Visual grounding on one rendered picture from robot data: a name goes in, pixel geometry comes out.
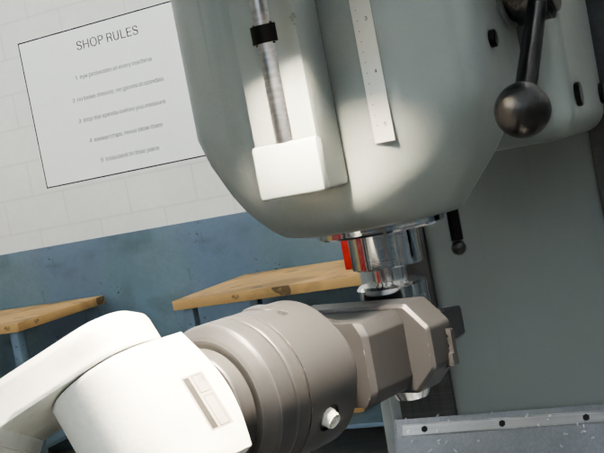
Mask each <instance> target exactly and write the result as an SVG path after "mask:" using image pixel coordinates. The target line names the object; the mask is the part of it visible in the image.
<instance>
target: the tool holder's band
mask: <svg viewBox="0 0 604 453"><path fill-rule="evenodd" d="M407 276H408V278H407V280H403V281H399V282H396V283H391V284H386V285H376V284H374V281H373V282H370V283H367V284H364V285H362V286H360V287H359V289H358V290H357V292H358V297H359V301H370V300H382V299H394V298H412V297H416V296H419V295H421V294H423V293H426V292H427V291H428V290H429V289H428V283H427V279H426V278H425V277H424V276H422V275H407Z"/></svg>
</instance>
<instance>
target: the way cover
mask: <svg viewBox="0 0 604 453"><path fill-rule="evenodd" d="M527 413H528V416H527V417H525V416H526V414H527ZM549 414H551V416H550V417H548V415H549ZM448 419H449V422H448ZM547 419H548V420H547ZM585 421H588V422H585ZM577 422H578V424H579V425H578V426H577ZM537 424H539V425H540V426H539V427H538V426H537ZM583 424H584V428H583ZM408 430H409V431H408ZM583 430H585V431H586V432H583V433H581V431H583ZM407 431H408V432H409V434H408V433H407ZM436 431H437V432H436ZM564 433H568V435H564ZM394 436H395V453H604V404H591V405H579V406H567V407H556V408H544V409H532V410H520V411H508V412H497V413H493V414H491V413H474V414H462V415H450V416H439V417H427V418H415V419H403V420H394ZM592 437H595V438H594V439H592ZM439 439H440V441H438V440H439ZM412 440H413V442H411V441H412ZM478 440H479V442H478ZM446 441H447V443H446V444H445V442H446ZM560 445H562V446H563V447H560ZM430 449H432V451H431V452H428V451H429V450H430ZM453 449H455V450H456V451H457V452H455V451H454V450H453Z"/></svg>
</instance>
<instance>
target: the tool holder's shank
mask: <svg viewBox="0 0 604 453"><path fill-rule="evenodd" d="M372 276H373V281H374V284H376V285H386V284H391V283H396V282H399V281H403V280H407V278H408V276H407V271H406V266H402V267H397V268H393V269H388V270H382V271H373V272H372Z"/></svg>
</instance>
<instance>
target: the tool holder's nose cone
mask: <svg viewBox="0 0 604 453"><path fill-rule="evenodd" d="M430 389H431V388H430V387H429V388H427V389H425V390H423V391H421V392H420V393H400V394H398V395H394V397H395V399H396V400H398V401H412V400H416V399H420V398H423V397H425V396H427V395H428V394H429V392H430Z"/></svg>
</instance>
